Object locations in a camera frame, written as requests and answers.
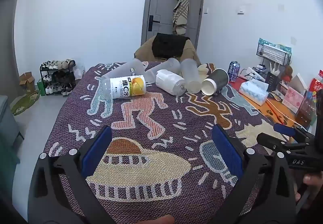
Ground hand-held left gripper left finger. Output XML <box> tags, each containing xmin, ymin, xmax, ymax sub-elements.
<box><xmin>27</xmin><ymin>126</ymin><xmax>119</xmax><ymax>224</ymax></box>

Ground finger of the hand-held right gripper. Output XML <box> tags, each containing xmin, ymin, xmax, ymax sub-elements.
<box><xmin>273</xmin><ymin>123</ymin><xmax>315</xmax><ymax>144</ymax></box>
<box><xmin>256</xmin><ymin>132</ymin><xmax>313</xmax><ymax>157</ymax></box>

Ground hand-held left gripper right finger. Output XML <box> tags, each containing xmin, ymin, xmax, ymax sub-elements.
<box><xmin>209</xmin><ymin>124</ymin><xmax>297</xmax><ymax>224</ymax></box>

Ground dark green paper cup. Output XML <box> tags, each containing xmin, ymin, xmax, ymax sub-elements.
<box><xmin>201</xmin><ymin>68</ymin><xmax>230</xmax><ymax>96</ymax></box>

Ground clear plastic cup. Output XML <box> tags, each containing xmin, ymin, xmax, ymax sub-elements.
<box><xmin>180</xmin><ymin>58</ymin><xmax>201</xmax><ymax>94</ymax></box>

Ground frosted plastic cup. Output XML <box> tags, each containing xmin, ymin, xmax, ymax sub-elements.
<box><xmin>101</xmin><ymin>58</ymin><xmax>146</xmax><ymax>80</ymax></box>
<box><xmin>145</xmin><ymin>57</ymin><xmax>181</xmax><ymax>84</ymax></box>

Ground plastic cup with white sleeve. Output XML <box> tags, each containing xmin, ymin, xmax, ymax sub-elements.
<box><xmin>155</xmin><ymin>69</ymin><xmax>187</xmax><ymax>96</ymax></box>

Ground person's right hand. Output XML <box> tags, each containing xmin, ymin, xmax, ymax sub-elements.
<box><xmin>295</xmin><ymin>173</ymin><xmax>323</xmax><ymax>205</ymax></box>

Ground person's left hand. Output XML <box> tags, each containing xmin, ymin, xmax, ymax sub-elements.
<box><xmin>140</xmin><ymin>214</ymin><xmax>175</xmax><ymax>224</ymax></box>

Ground brown plastic bottle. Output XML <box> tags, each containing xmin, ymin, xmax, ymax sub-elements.
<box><xmin>296</xmin><ymin>90</ymin><xmax>318</xmax><ymax>128</ymax></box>

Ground pink box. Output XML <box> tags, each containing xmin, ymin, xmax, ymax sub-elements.
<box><xmin>281</xmin><ymin>86</ymin><xmax>305</xmax><ymax>114</ymax></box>

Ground blue patterned tissue box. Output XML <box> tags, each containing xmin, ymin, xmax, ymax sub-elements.
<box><xmin>239</xmin><ymin>80</ymin><xmax>269</xmax><ymax>106</ymax></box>

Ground black pen holder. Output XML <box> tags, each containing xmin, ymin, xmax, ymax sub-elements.
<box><xmin>266</xmin><ymin>72</ymin><xmax>280</xmax><ymax>93</ymax></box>

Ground red snack packet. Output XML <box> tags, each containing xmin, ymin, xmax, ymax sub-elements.
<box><xmin>308</xmin><ymin>70</ymin><xmax>323</xmax><ymax>103</ymax></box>

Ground brown stuffed toy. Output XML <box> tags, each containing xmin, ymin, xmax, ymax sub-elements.
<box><xmin>281</xmin><ymin>65</ymin><xmax>294</xmax><ymax>81</ymax></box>

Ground white power strip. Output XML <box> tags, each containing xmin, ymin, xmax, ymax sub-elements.
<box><xmin>238</xmin><ymin>67</ymin><xmax>265</xmax><ymax>81</ymax></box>

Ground printed woven blanket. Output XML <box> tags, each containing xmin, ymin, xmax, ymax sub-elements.
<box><xmin>43</xmin><ymin>61</ymin><xmax>290</xmax><ymax>224</ymax></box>

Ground clear bottle with orange label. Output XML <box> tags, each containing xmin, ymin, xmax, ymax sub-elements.
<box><xmin>100</xmin><ymin>74</ymin><xmax>147</xmax><ymax>100</ymax></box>

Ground blue drink can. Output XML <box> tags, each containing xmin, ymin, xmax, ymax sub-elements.
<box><xmin>228</xmin><ymin>61</ymin><xmax>241</xmax><ymax>82</ymax></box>

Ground white plastic bag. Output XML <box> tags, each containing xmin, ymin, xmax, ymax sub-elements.
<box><xmin>73</xmin><ymin>63</ymin><xmax>86</xmax><ymax>80</ymax></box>

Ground green bag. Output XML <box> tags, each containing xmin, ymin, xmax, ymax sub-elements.
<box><xmin>37</xmin><ymin>79</ymin><xmax>46</xmax><ymax>96</ymax></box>

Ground rows of shoes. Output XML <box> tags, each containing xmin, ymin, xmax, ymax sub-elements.
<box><xmin>41</xmin><ymin>59</ymin><xmax>76</xmax><ymax>95</ymax></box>

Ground green floor mat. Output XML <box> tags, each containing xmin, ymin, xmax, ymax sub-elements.
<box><xmin>10</xmin><ymin>90</ymin><xmax>41</xmax><ymax>116</ymax></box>

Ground black shoe rack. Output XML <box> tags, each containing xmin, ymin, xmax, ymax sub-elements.
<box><xmin>39</xmin><ymin>60</ymin><xmax>77</xmax><ymax>96</ymax></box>

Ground grey cabinet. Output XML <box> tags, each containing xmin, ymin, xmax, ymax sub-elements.
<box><xmin>0</xmin><ymin>95</ymin><xmax>24</xmax><ymax>164</ymax></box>

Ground cardboard box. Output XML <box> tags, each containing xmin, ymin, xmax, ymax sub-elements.
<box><xmin>19</xmin><ymin>72</ymin><xmax>36</xmax><ymax>94</ymax></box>

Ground chair with tan jacket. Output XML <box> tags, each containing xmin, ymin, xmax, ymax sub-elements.
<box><xmin>134</xmin><ymin>36</ymin><xmax>200</xmax><ymax>65</ymax></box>

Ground black cloth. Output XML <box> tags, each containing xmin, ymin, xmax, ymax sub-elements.
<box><xmin>151</xmin><ymin>33</ymin><xmax>191</xmax><ymax>59</ymax></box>

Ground plaid scarf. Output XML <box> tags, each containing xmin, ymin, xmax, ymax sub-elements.
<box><xmin>172</xmin><ymin>0</ymin><xmax>190</xmax><ymax>36</ymax></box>

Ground black wire rack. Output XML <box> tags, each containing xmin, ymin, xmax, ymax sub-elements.
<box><xmin>256</xmin><ymin>38</ymin><xmax>292</xmax><ymax>66</ymax></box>

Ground black door handle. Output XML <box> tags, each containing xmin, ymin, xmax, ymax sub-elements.
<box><xmin>148</xmin><ymin>15</ymin><xmax>160</xmax><ymax>32</ymax></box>

